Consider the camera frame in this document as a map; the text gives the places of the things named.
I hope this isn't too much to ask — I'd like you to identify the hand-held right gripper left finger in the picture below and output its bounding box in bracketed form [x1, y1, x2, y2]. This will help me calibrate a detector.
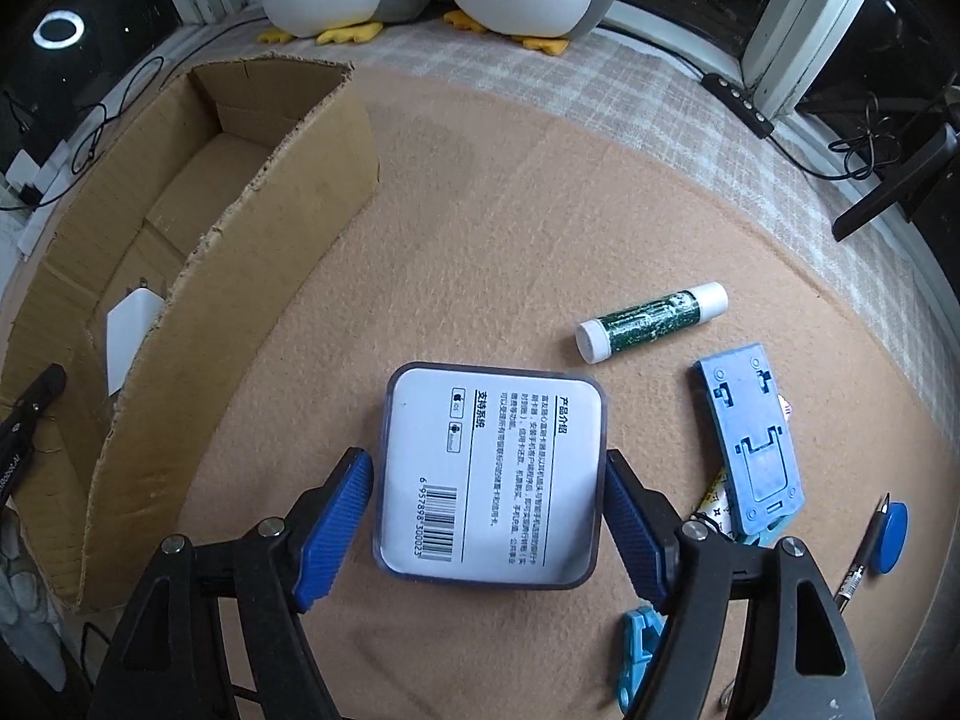
[90, 448, 374, 720]

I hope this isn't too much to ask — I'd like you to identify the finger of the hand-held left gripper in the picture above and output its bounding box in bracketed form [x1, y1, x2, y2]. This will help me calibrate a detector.
[0, 364, 68, 445]

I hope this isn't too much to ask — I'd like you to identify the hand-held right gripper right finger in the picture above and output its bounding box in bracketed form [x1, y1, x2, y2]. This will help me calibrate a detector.
[604, 448, 880, 720]

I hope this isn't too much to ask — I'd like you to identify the light blue clothespin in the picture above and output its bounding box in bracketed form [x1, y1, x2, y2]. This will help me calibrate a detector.
[616, 604, 668, 713]

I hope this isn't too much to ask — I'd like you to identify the blue folding phone stand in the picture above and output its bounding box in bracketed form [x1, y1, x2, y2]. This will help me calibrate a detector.
[691, 343, 807, 547]

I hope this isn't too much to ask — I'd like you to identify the white square labelled box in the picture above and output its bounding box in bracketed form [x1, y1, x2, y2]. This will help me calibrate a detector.
[373, 362, 607, 590]

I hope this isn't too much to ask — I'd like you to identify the green glue stick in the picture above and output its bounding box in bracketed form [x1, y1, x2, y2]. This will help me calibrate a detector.
[575, 281, 730, 365]

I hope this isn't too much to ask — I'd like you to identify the cardboard box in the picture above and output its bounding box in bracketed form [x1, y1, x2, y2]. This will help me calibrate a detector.
[0, 52, 380, 612]

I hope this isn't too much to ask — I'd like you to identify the black pen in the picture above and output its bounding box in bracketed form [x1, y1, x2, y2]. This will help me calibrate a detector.
[834, 493, 893, 608]

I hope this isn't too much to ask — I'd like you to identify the blue round lid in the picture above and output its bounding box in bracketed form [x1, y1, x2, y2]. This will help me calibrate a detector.
[874, 502, 910, 575]

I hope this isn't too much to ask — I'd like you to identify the person's left hand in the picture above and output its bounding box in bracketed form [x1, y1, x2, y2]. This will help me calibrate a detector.
[0, 514, 65, 691]

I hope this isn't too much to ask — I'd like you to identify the white charger plug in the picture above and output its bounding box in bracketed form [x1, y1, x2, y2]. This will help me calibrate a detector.
[105, 281, 167, 398]

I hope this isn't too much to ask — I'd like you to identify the white power strip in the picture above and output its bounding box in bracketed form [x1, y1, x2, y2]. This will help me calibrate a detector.
[0, 150, 68, 256]

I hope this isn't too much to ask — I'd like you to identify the black tripod leg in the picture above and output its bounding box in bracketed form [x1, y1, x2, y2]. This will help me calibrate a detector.
[832, 124, 960, 242]

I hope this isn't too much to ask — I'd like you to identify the checked white cloth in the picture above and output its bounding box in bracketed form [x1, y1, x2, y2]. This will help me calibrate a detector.
[97, 11, 960, 421]

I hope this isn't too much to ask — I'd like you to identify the tangled black cable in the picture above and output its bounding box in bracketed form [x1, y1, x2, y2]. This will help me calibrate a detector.
[825, 90, 960, 182]

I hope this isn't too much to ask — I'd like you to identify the black ring light cable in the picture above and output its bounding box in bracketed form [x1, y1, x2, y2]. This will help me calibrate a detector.
[600, 19, 710, 83]

